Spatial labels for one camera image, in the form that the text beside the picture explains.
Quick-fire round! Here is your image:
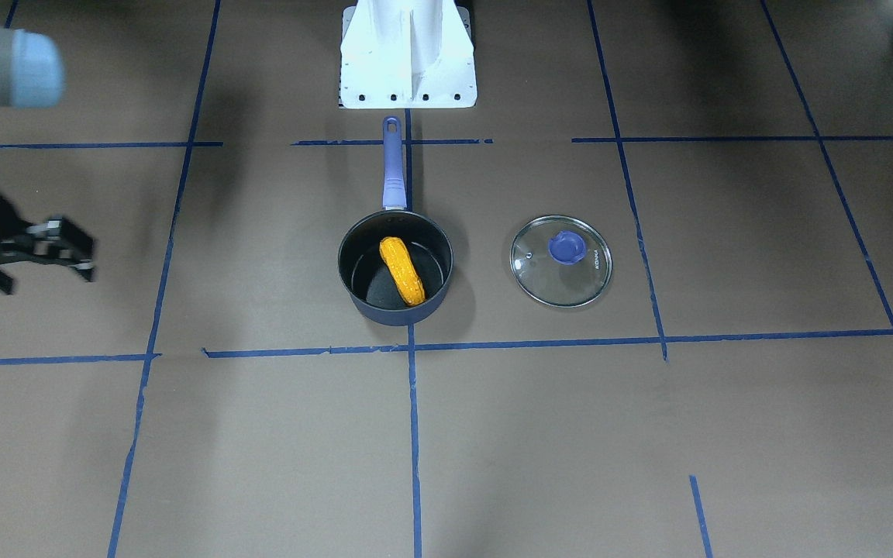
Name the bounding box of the yellow plastic corn cob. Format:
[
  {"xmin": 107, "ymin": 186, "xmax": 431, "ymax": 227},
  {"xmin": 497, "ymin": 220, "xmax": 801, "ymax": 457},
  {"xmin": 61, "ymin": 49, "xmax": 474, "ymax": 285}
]
[{"xmin": 379, "ymin": 236, "xmax": 426, "ymax": 307}]

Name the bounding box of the glass pot lid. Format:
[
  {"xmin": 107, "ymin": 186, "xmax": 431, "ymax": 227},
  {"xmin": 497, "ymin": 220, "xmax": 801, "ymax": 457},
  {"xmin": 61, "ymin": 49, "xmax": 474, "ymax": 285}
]
[{"xmin": 509, "ymin": 215, "xmax": 613, "ymax": 308}]

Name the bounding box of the dark blue saucepan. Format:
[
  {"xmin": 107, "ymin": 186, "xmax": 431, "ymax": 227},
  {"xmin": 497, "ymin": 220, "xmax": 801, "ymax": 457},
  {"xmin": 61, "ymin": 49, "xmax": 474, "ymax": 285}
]
[{"xmin": 338, "ymin": 116, "xmax": 453, "ymax": 326}]

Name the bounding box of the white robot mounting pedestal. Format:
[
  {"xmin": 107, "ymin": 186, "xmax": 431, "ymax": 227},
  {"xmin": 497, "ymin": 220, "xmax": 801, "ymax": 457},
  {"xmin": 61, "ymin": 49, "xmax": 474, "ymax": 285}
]
[{"xmin": 338, "ymin": 1, "xmax": 478, "ymax": 110}]

